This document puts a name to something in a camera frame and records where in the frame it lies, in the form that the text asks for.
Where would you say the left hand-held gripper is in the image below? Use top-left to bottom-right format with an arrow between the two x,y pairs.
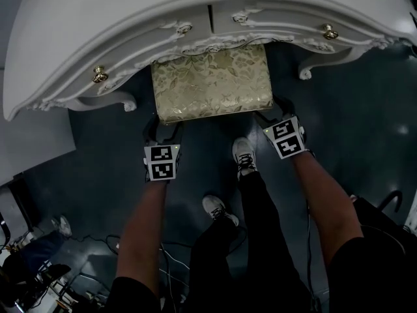
142,115 -> 184,183

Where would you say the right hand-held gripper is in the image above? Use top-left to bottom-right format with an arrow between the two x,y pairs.
254,93 -> 315,160

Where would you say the cream upholstered stool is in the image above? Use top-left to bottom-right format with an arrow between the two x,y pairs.
150,42 -> 274,127

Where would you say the white ornate dressing table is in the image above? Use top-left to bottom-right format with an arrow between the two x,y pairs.
2,0 -> 417,122

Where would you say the person's left forearm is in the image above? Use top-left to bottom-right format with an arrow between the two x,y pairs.
114,179 -> 169,301

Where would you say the person's right forearm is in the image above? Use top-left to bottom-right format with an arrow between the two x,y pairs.
291,150 -> 365,269

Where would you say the person's right white shoe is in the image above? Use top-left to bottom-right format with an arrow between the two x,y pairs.
231,137 -> 258,181

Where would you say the person's white shoe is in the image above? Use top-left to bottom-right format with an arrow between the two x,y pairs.
201,194 -> 240,228
231,137 -> 258,181

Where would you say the brass drawer knob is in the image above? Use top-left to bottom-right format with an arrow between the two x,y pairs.
93,65 -> 109,84
322,23 -> 339,41

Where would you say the person's left white shoe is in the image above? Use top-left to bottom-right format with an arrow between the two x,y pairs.
201,194 -> 240,228

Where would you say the person's right leg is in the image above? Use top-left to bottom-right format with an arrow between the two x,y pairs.
237,170 -> 313,313

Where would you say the person's leg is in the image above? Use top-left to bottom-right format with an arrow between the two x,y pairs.
237,170 -> 313,313
188,216 -> 248,313

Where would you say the person's left leg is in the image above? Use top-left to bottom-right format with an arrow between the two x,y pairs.
188,216 -> 248,313

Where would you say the black backpack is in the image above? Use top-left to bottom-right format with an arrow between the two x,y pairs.
351,190 -> 417,273

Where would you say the person's black shirt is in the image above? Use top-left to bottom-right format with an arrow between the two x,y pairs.
106,236 -> 417,313

